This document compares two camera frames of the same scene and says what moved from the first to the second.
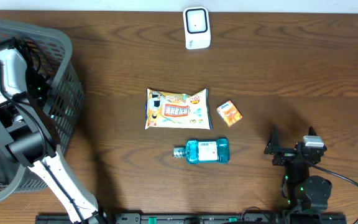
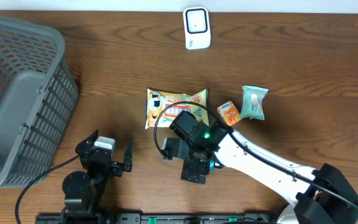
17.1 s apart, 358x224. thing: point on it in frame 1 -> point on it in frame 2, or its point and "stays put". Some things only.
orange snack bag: x=165 y=109 stays put
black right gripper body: x=286 y=156 -> x=196 y=166
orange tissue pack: x=230 y=113 stays put
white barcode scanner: x=197 y=27 stays put
